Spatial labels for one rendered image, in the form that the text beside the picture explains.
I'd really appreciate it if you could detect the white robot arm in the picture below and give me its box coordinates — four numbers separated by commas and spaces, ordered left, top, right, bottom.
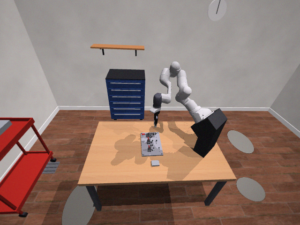
150, 61, 214, 124

